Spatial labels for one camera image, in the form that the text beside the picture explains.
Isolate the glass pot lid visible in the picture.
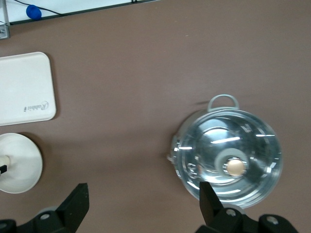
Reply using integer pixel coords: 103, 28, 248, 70
178, 109, 284, 209

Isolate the cream rabbit print tray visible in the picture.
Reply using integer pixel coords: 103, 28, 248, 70
0, 51, 57, 127

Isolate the white steamed bun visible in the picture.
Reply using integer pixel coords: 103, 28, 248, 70
0, 155, 12, 168

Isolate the brown table cover sheet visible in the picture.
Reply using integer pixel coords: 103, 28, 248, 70
0, 0, 311, 233

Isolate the blue round cap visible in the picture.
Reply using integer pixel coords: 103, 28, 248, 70
26, 4, 43, 21

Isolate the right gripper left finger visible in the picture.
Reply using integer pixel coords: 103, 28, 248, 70
0, 183, 90, 233

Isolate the silver electric cooking pot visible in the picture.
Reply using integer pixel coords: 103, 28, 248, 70
166, 94, 284, 210

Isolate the thin black cable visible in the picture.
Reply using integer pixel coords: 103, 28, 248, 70
14, 0, 69, 17

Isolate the cream round plate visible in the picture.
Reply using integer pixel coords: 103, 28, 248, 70
0, 132, 44, 194

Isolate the metal mounting bracket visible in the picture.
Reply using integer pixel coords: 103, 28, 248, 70
0, 0, 11, 40

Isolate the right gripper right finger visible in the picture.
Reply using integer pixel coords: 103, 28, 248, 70
197, 181, 300, 233

